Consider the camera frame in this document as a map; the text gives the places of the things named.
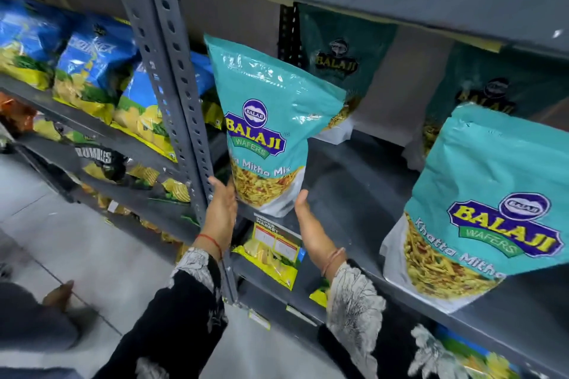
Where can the shelf price label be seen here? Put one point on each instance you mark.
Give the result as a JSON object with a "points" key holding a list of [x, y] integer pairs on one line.
{"points": [[278, 239]]}

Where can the blue and green packet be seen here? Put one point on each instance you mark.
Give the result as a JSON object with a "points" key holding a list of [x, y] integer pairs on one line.
{"points": [[480, 356]]}

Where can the person's right hand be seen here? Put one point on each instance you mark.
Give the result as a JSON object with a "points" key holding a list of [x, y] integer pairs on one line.
{"points": [[316, 236]]}

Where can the person's dark trouser leg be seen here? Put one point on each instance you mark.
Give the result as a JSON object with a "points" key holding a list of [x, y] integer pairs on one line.
{"points": [[35, 321]]}

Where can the person's left thumb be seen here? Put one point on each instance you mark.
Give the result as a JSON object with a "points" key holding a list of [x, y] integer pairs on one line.
{"points": [[231, 199]]}

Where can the person's left forearm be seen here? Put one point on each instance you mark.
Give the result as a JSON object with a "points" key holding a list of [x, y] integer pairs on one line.
{"points": [[178, 316]]}

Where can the teal snack mix packet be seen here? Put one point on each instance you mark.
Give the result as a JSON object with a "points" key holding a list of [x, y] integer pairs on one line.
{"points": [[271, 116], [342, 59], [498, 81], [484, 196]]}

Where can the small shelf price tag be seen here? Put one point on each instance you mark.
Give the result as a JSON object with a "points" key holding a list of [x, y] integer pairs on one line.
{"points": [[259, 320]]}

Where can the small yellow packet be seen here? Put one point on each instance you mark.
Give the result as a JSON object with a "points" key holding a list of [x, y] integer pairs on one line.
{"points": [[319, 296]]}

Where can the yellow ridged chips packet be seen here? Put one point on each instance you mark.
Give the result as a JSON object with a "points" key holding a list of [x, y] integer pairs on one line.
{"points": [[171, 187]]}

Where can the person's foot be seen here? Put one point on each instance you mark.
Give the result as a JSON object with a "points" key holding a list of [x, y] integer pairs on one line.
{"points": [[58, 295]]}

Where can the yellow snack packet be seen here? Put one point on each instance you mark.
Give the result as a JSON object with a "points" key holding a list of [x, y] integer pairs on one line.
{"points": [[266, 265]]}

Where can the person's right thumb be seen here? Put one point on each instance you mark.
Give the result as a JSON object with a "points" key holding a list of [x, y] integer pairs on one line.
{"points": [[302, 205]]}

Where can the person's left hand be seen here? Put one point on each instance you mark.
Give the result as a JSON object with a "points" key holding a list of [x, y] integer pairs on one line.
{"points": [[220, 219]]}

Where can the thin wrist bangle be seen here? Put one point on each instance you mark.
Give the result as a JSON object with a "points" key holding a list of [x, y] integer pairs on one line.
{"points": [[333, 261]]}

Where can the black chips packet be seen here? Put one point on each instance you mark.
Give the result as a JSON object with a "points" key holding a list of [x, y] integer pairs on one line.
{"points": [[100, 161]]}

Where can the blue chips packet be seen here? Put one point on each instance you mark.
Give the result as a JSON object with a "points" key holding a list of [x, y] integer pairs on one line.
{"points": [[209, 99], [26, 45], [95, 68], [142, 112]]}

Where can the orange snack packet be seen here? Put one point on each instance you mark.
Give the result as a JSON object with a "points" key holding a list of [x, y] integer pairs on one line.
{"points": [[15, 112]]}

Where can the person's right forearm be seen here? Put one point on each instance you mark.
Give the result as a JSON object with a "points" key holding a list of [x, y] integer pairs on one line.
{"points": [[355, 312]]}

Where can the red thread wrist band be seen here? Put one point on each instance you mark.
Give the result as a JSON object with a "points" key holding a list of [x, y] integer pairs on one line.
{"points": [[212, 242]]}

